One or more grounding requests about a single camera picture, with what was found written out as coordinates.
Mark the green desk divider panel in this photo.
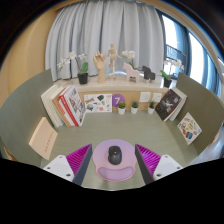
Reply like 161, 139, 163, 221
0, 68, 56, 164
175, 72, 224, 164

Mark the purple round number sign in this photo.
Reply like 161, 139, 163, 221
111, 93, 126, 108

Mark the small white card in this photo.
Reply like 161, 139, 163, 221
151, 92, 163, 103
139, 91, 151, 103

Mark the black cover book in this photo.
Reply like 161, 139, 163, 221
154, 88, 183, 122

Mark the cream paperback book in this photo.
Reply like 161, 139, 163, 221
28, 116, 59, 161

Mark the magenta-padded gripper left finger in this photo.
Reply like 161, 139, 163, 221
43, 143, 93, 186

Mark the small succulent in white pot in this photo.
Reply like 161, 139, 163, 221
130, 100, 140, 115
147, 100, 156, 115
117, 101, 127, 116

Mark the dark horse figurine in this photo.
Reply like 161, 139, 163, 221
142, 65, 157, 82

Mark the white orchid in black pot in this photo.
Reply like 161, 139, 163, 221
56, 51, 90, 85
159, 58, 185, 89

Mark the white orchid plant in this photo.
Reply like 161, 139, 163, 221
121, 49, 137, 71

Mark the wooden mannequin figure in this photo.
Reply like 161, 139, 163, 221
106, 42, 122, 80

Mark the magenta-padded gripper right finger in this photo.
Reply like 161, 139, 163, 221
134, 143, 184, 185

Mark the black computer mouse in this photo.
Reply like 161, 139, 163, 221
107, 145, 122, 166

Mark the white sticker sheet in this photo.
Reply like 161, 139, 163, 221
177, 112, 203, 145
83, 93, 113, 113

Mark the grey curtain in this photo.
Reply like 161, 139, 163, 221
44, 0, 166, 82

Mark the window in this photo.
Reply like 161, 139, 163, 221
156, 9, 224, 101

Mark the pink horse figurine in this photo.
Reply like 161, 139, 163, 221
122, 62, 141, 84

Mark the white book with photo cover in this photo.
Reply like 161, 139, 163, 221
63, 85, 88, 127

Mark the light wooden desk shelf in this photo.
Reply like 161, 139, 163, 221
53, 74, 178, 112

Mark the red book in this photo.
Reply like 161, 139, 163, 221
58, 87, 81, 128

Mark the lilac mouse pad with wrist rest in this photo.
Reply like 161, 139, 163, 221
92, 138, 138, 183

